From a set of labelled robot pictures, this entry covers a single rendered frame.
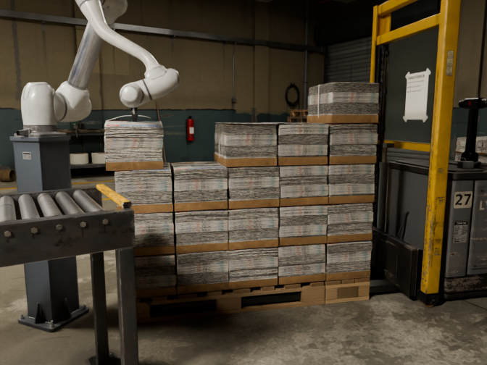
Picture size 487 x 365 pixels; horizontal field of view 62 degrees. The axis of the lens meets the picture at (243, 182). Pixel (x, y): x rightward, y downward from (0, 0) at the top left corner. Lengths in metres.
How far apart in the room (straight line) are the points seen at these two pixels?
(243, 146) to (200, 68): 7.42
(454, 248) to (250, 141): 1.35
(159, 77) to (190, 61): 7.51
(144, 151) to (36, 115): 0.56
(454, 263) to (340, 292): 0.68
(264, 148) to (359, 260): 0.89
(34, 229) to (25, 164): 1.07
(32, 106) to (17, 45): 6.45
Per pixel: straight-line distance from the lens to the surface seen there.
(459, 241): 2.70
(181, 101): 9.29
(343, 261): 2.51
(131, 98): 1.90
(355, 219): 2.46
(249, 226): 2.25
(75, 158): 8.15
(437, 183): 2.48
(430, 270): 2.59
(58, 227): 1.30
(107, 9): 2.29
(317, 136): 2.30
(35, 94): 2.29
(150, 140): 2.11
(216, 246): 2.24
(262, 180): 2.22
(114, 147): 2.12
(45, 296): 2.44
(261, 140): 2.20
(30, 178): 2.32
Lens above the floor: 1.08
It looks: 9 degrees down
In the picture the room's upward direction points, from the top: straight up
